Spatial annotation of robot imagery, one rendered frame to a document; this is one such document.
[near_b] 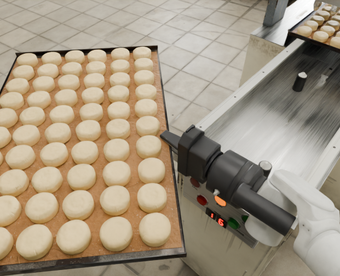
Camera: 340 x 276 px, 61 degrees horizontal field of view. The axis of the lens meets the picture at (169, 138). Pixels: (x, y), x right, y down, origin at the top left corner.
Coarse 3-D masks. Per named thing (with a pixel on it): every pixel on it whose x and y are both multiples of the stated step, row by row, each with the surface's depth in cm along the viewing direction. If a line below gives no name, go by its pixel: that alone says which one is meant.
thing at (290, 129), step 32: (320, 64) 106; (256, 96) 94; (288, 96) 94; (320, 96) 94; (224, 128) 84; (256, 128) 84; (288, 128) 84; (320, 128) 84; (256, 160) 76; (288, 160) 76; (192, 224) 100; (192, 256) 119; (224, 256) 96; (256, 256) 81
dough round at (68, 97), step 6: (60, 90) 68; (66, 90) 68; (72, 90) 68; (54, 96) 66; (60, 96) 66; (66, 96) 66; (72, 96) 66; (60, 102) 65; (66, 102) 65; (72, 102) 66
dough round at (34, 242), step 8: (24, 232) 44; (32, 232) 44; (40, 232) 44; (48, 232) 44; (16, 240) 44; (24, 240) 43; (32, 240) 43; (40, 240) 43; (48, 240) 44; (16, 248) 43; (24, 248) 42; (32, 248) 42; (40, 248) 42; (48, 248) 44; (24, 256) 42; (32, 256) 42; (40, 256) 43
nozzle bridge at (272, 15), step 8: (272, 0) 118; (280, 0) 118; (288, 0) 124; (320, 0) 99; (328, 0) 98; (336, 0) 96; (272, 8) 119; (280, 8) 122; (264, 16) 124; (272, 16) 121; (280, 16) 127; (264, 24) 126; (272, 24) 124
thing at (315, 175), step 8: (336, 136) 74; (336, 144) 72; (328, 152) 70; (336, 152) 70; (320, 160) 68; (328, 160) 68; (312, 168) 67; (320, 168) 67; (328, 168) 67; (312, 176) 65; (320, 176) 65; (312, 184) 64; (296, 216) 59
